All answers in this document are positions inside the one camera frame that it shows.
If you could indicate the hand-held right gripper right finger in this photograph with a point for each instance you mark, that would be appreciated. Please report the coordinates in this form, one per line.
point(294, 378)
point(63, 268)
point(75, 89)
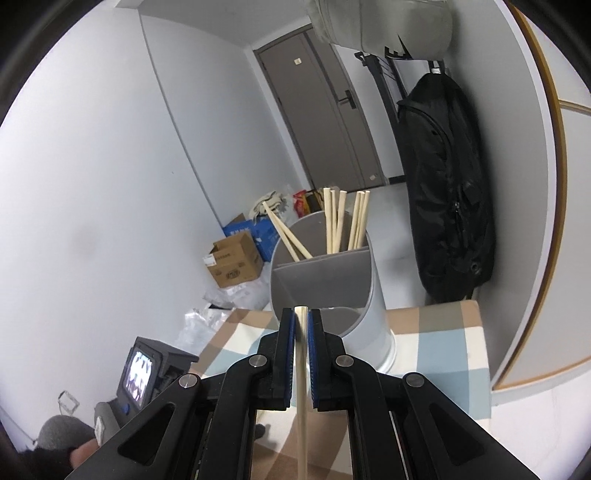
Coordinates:
point(315, 350)

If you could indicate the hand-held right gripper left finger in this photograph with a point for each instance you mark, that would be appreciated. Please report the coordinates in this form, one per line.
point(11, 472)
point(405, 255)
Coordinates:
point(288, 350)

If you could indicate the light wooden chopstick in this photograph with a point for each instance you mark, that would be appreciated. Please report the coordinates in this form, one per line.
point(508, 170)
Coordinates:
point(328, 221)
point(340, 221)
point(302, 392)
point(295, 237)
point(354, 221)
point(362, 221)
point(334, 221)
point(281, 230)

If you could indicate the grey divided utensil holder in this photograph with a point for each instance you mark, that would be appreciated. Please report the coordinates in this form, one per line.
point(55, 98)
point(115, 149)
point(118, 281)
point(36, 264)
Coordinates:
point(351, 295)

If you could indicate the person's left forearm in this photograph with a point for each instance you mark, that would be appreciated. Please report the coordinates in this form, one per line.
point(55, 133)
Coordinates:
point(64, 431)

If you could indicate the light grey shoulder bag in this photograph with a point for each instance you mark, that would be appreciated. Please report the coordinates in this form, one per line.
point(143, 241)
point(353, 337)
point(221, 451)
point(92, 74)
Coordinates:
point(378, 23)

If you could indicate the crumpled clear plastic bag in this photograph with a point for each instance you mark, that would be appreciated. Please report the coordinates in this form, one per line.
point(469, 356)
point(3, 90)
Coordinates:
point(203, 325)

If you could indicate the grey plastic parcel bag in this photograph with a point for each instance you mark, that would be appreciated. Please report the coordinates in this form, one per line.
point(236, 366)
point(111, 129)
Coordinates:
point(251, 295)

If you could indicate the small clear plastic box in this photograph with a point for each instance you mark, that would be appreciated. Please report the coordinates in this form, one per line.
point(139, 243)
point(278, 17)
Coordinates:
point(68, 404)

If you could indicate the brown cardboard box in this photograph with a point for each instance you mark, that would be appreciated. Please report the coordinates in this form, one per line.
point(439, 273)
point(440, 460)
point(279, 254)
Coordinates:
point(235, 263)

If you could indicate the blue cardboard box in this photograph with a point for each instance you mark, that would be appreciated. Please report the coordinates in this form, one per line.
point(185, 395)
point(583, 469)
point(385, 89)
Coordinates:
point(263, 235)

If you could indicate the checked tablecloth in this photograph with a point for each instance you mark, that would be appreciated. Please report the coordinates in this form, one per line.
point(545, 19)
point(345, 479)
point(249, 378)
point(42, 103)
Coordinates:
point(443, 350)

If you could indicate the white plastic bag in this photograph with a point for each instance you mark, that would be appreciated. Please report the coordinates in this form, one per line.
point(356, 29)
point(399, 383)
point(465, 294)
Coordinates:
point(285, 214)

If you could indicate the red snack bag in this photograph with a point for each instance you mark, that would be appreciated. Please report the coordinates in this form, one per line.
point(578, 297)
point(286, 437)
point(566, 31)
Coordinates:
point(300, 201)

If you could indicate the beige cloth pile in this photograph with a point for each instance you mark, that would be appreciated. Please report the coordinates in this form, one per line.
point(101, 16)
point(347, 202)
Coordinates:
point(272, 201)

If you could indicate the black backpack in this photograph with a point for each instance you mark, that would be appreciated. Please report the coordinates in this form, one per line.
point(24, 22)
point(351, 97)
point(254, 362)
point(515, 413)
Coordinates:
point(443, 184)

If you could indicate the grey entrance door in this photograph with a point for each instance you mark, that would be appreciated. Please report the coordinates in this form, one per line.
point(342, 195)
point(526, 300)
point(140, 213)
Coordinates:
point(318, 115)

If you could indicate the white cabinet wood trim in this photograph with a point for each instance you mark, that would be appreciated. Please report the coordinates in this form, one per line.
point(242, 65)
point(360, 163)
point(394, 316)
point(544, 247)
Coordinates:
point(545, 230)

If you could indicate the black metal rack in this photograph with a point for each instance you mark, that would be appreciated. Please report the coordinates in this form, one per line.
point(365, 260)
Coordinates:
point(383, 74)

